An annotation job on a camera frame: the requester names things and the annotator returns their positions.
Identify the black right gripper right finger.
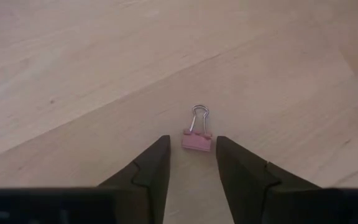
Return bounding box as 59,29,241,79
216,136,358,224

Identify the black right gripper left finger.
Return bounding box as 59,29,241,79
0,134,172,224

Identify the pink binder clip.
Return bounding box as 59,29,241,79
181,104,213,153

